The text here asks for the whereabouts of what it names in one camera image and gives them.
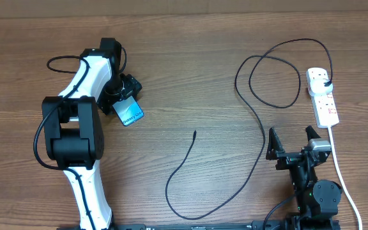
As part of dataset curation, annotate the Samsung Galaxy smartphone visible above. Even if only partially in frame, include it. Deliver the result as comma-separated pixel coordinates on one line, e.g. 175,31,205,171
113,96,144,127

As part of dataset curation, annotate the black USB charging cable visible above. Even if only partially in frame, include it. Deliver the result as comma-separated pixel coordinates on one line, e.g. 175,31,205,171
165,38,334,221

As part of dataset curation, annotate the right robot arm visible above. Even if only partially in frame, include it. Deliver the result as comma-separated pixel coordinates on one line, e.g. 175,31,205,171
263,126,342,229

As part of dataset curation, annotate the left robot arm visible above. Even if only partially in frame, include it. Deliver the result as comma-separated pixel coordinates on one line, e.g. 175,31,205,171
33,38,144,229

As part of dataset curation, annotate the white power strip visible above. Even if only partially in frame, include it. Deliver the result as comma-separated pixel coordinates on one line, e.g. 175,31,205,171
305,67,339,128

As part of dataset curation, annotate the white charger plug adapter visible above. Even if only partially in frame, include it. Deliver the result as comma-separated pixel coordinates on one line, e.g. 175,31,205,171
308,78,334,96

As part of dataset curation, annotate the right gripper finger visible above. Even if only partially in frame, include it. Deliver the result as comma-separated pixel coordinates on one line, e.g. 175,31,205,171
305,125,321,141
266,127,284,160

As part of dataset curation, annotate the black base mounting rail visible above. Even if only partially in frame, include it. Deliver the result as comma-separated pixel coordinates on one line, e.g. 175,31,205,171
56,220,341,230

